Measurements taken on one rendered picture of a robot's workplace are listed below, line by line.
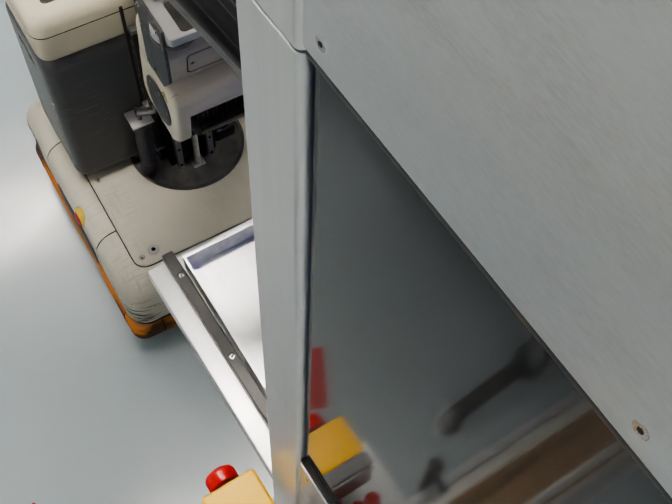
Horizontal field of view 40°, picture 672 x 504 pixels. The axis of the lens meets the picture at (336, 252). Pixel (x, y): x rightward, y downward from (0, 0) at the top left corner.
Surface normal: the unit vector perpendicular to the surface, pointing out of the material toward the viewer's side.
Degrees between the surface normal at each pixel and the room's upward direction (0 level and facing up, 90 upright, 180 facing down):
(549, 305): 90
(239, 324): 0
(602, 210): 90
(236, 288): 0
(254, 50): 90
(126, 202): 0
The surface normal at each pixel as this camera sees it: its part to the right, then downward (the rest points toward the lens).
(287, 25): -0.84, 0.45
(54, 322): 0.04, -0.51
